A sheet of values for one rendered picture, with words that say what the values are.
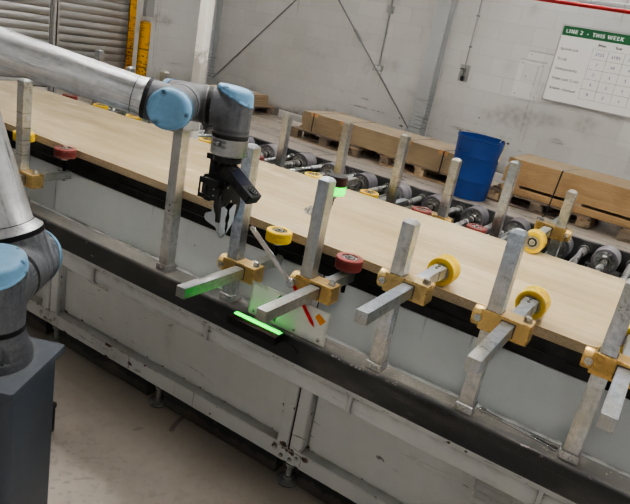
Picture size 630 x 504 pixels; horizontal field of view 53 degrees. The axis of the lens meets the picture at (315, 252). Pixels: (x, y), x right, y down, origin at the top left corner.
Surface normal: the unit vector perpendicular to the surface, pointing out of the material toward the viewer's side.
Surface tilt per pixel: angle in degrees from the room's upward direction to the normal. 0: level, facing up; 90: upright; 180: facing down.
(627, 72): 90
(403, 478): 90
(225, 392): 90
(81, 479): 0
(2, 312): 90
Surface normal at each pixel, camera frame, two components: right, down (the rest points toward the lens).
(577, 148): -0.58, 0.17
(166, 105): 0.09, 0.36
